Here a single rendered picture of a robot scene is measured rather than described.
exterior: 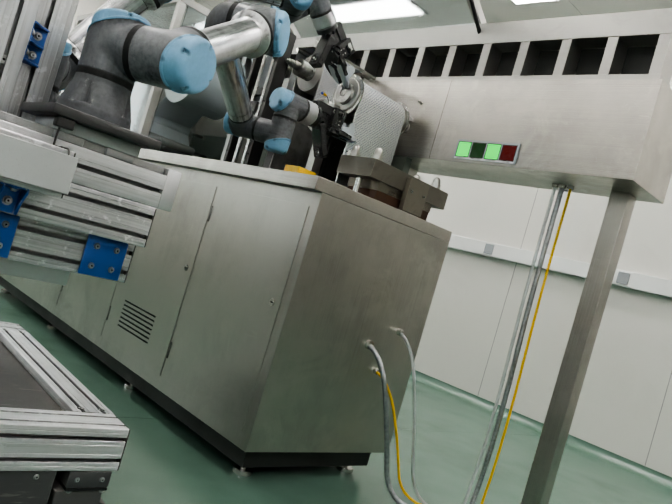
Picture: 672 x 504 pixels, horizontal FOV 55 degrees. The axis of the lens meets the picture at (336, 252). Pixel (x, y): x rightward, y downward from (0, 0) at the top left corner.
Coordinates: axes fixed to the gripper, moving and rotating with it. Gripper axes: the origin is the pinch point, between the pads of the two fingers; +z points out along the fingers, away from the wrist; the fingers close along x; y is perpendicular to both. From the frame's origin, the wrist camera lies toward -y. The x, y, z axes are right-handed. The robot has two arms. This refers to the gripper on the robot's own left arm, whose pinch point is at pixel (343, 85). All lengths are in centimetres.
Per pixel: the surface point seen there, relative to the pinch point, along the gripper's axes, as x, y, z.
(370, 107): -5.3, 3.8, 10.2
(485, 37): -24, 49, 7
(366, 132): -5.4, -1.8, 16.8
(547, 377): 32, 103, 265
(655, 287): -19, 156, 214
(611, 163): -82, 17, 33
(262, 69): 38.2, -2.5, -8.0
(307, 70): 22.9, 5.4, -3.3
